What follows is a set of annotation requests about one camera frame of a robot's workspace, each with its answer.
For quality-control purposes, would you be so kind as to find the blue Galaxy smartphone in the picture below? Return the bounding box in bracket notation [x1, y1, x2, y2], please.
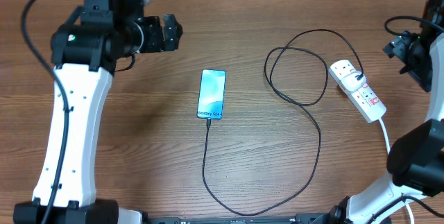
[197, 69, 226, 119]

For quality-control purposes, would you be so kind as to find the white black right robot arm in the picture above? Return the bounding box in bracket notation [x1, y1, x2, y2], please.
[315, 0, 443, 223]

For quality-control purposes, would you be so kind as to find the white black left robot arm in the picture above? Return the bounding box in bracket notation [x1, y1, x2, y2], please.
[13, 0, 182, 223]

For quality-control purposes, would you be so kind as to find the white charger adapter plug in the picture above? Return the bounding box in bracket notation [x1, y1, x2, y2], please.
[339, 71, 366, 94]

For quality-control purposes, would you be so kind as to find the white power strip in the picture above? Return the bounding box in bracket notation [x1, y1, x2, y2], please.
[329, 60, 386, 123]

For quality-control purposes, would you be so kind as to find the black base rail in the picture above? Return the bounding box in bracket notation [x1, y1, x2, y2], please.
[148, 213, 329, 224]

